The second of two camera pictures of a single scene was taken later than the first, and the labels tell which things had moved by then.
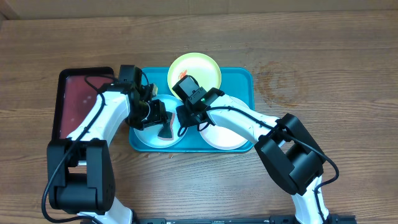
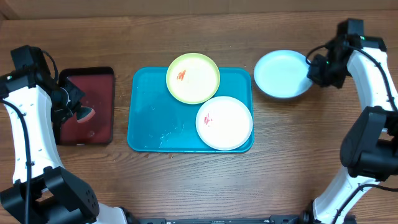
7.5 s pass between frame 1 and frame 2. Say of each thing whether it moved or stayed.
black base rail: stayed
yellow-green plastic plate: stayed
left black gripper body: moved
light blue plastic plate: moved
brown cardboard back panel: stayed
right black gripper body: moved
